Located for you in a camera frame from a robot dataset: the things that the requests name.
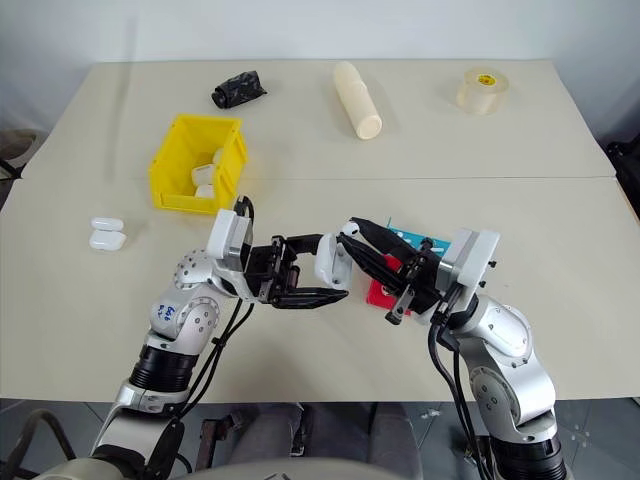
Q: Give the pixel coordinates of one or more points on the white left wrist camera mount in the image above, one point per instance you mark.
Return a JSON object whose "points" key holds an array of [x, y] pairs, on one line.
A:
{"points": [[225, 235]]}

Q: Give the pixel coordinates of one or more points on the crumpled black plastic bag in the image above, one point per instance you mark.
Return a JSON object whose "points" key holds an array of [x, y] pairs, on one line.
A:
{"points": [[239, 90]]}

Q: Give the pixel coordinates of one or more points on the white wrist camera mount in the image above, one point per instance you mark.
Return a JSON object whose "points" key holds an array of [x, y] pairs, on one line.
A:
{"points": [[472, 260], [225, 235]]}

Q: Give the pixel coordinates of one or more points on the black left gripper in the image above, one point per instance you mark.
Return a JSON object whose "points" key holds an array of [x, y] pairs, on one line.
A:
{"points": [[262, 265]]}

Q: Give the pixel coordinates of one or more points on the white earbud case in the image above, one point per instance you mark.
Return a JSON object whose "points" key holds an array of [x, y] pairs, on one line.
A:
{"points": [[202, 173], [327, 260], [106, 241], [106, 223]]}

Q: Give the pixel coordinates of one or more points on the rusty metal bracket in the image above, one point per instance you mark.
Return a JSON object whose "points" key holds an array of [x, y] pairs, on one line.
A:
{"points": [[475, 450], [215, 440]]}

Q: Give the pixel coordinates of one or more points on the black curved tube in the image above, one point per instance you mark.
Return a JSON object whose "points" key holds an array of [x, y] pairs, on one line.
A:
{"points": [[52, 425]]}

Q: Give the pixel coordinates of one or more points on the brown round stool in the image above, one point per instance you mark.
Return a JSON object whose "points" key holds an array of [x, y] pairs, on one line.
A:
{"points": [[20, 142]]}

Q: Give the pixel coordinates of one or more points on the small white floor scrap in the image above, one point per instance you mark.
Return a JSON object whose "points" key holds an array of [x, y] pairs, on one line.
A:
{"points": [[430, 413]]}

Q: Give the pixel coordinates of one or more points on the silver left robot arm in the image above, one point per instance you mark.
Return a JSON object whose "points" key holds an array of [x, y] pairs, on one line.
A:
{"points": [[200, 315]]}

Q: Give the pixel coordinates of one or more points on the yellow plastic bin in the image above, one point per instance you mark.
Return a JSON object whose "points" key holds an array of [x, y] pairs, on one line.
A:
{"points": [[172, 165]]}

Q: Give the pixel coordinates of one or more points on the clear tape roll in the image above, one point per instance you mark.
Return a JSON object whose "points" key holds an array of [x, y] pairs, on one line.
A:
{"points": [[482, 92]]}

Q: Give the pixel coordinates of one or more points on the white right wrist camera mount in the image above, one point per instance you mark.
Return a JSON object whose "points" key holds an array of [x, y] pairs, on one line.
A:
{"points": [[472, 260]]}

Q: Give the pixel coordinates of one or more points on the blue plastic tray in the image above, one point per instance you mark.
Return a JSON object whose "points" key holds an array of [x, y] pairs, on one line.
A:
{"points": [[400, 234]]}

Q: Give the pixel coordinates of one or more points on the black chair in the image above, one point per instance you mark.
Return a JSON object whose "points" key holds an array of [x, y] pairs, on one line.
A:
{"points": [[625, 170]]}

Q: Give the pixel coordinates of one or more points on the cream cylindrical cup stack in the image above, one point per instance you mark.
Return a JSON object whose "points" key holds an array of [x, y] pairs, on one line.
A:
{"points": [[357, 100]]}

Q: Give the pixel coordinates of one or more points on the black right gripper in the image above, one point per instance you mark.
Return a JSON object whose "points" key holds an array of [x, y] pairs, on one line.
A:
{"points": [[422, 280]]}

